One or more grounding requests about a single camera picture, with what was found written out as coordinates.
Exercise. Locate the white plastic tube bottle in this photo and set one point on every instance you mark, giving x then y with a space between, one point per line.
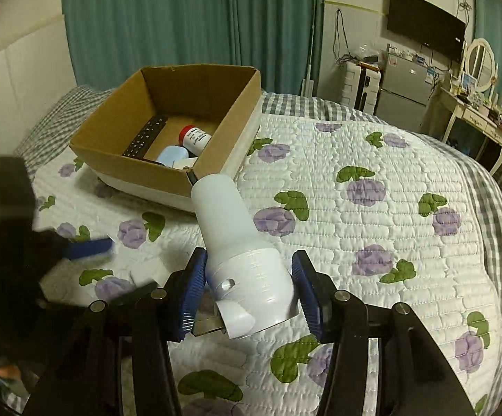
252 287

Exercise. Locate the grey checked bed sheet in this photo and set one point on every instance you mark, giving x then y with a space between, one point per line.
389 215

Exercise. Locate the silver mini fridge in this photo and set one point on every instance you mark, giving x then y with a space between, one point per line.
404 93

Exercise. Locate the light blue case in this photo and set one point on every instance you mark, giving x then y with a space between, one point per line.
171 154

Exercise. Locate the white floral quilt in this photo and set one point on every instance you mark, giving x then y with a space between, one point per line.
280 371

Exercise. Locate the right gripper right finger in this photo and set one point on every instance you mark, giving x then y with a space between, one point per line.
414 378

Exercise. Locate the black wall television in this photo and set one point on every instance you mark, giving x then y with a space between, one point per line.
428 25

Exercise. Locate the white bottle red cap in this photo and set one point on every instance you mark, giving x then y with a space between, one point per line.
193 139

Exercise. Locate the black remote control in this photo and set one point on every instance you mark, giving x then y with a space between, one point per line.
143 141

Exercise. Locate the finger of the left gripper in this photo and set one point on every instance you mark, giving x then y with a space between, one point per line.
92 248
118 293

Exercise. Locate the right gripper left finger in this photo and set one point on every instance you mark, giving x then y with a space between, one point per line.
83 374

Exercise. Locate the white mop pole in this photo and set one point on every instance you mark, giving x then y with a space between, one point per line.
307 83

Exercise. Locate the white suitcase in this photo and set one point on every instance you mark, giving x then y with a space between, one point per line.
361 86

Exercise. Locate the white dressing table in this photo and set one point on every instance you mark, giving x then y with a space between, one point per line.
457 124

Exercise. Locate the small white box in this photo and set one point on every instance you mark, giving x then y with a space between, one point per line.
186 163

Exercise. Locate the oval vanity mirror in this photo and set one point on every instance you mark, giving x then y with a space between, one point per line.
479 62

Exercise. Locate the brown cardboard box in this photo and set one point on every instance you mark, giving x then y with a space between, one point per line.
223 100

